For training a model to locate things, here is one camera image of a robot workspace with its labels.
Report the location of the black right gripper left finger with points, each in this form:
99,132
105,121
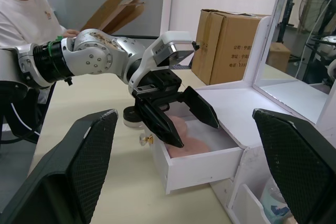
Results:
65,176

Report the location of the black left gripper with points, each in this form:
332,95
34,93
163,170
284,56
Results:
160,90

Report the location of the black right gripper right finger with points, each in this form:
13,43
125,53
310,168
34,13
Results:
296,166

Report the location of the pink makeup sponge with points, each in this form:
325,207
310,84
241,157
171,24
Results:
181,127
193,148

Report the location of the white drawer with crystal knob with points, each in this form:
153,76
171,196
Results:
199,169

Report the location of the white makeup organizer with mirror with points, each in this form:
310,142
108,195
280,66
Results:
236,98

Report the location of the person's bare hand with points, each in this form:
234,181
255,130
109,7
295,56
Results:
70,33

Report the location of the clear bottle with teal label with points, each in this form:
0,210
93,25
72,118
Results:
273,200

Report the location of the black round compact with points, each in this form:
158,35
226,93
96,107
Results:
130,116

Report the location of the brown cardboard box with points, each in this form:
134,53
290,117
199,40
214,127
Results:
223,51

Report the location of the flat folded cardboard sheets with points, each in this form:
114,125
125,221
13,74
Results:
115,11

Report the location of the person in white shirt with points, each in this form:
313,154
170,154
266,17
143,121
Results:
21,19

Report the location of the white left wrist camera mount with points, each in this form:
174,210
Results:
153,51

